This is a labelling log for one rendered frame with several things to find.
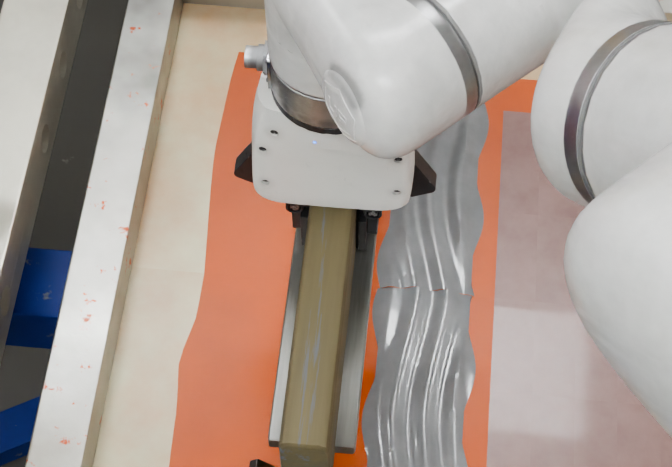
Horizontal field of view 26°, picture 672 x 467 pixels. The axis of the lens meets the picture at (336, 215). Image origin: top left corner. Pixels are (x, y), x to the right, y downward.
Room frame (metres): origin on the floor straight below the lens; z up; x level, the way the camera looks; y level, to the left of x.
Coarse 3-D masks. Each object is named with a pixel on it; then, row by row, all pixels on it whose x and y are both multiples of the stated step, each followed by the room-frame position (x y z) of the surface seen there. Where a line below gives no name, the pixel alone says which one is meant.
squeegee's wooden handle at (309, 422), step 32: (320, 224) 0.48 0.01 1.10; (352, 224) 0.48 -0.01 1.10; (320, 256) 0.45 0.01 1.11; (352, 256) 0.47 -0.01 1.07; (320, 288) 0.43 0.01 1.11; (320, 320) 0.41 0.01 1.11; (320, 352) 0.39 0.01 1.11; (288, 384) 0.37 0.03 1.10; (320, 384) 0.36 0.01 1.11; (288, 416) 0.34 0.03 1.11; (320, 416) 0.34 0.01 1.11; (288, 448) 0.33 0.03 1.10; (320, 448) 0.32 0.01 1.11
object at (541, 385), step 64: (256, 320) 0.49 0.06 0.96; (512, 320) 0.48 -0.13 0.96; (576, 320) 0.48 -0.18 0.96; (192, 384) 0.43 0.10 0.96; (256, 384) 0.43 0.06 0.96; (512, 384) 0.43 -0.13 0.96; (576, 384) 0.43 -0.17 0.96; (192, 448) 0.39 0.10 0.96; (256, 448) 0.39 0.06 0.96; (512, 448) 0.39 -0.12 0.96; (576, 448) 0.39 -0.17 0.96; (640, 448) 0.39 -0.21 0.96
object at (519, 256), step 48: (240, 96) 0.69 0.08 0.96; (528, 96) 0.69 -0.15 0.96; (240, 144) 0.64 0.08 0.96; (528, 144) 0.64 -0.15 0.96; (240, 192) 0.60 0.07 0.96; (480, 192) 0.60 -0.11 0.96; (528, 192) 0.60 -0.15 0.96; (240, 240) 0.55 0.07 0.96; (288, 240) 0.55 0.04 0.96; (480, 240) 0.55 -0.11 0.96; (528, 240) 0.55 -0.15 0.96; (480, 288) 0.51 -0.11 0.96; (528, 288) 0.51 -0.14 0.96
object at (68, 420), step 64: (128, 0) 0.76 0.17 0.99; (192, 0) 0.78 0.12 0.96; (256, 0) 0.78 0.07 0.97; (128, 64) 0.69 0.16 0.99; (128, 128) 0.63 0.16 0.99; (128, 192) 0.57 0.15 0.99; (128, 256) 0.53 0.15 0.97; (64, 320) 0.47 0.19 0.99; (64, 384) 0.42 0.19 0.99; (64, 448) 0.37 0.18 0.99
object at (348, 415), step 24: (360, 264) 0.48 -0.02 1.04; (288, 288) 0.47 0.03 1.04; (360, 288) 0.47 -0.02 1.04; (288, 312) 0.45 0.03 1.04; (360, 312) 0.45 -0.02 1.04; (288, 336) 0.43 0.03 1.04; (360, 336) 0.43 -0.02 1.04; (288, 360) 0.41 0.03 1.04; (360, 360) 0.41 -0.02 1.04; (360, 384) 0.39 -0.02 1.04; (336, 432) 0.36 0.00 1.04
